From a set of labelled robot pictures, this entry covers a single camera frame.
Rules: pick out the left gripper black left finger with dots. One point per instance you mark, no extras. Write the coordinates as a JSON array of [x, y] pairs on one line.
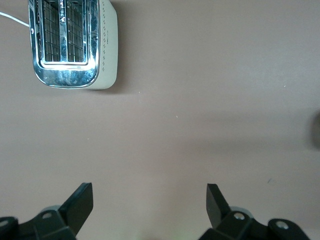
[[77, 210]]

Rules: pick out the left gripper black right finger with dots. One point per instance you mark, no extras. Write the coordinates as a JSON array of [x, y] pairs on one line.
[[218, 212]]

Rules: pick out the brown table cover mat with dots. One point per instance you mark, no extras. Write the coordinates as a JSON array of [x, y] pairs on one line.
[[175, 125]]

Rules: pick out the beige chrome two-slot toaster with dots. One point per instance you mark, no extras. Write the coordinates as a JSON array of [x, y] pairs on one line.
[[107, 50]]

